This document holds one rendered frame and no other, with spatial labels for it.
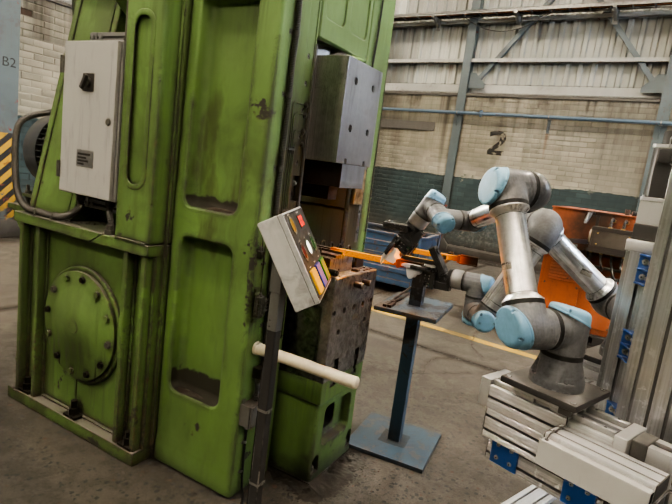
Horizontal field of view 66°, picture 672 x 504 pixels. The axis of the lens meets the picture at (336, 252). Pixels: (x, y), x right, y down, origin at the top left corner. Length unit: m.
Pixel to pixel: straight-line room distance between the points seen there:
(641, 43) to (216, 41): 8.37
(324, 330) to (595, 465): 1.11
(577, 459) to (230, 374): 1.24
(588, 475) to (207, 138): 1.69
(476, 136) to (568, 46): 2.04
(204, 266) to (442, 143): 8.44
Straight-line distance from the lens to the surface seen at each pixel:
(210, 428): 2.25
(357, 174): 2.19
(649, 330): 1.69
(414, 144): 10.53
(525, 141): 9.78
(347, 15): 2.34
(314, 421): 2.29
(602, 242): 5.26
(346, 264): 2.24
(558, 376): 1.59
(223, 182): 2.08
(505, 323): 1.50
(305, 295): 1.50
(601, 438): 1.58
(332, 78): 2.08
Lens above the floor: 1.35
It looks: 9 degrees down
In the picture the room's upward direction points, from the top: 7 degrees clockwise
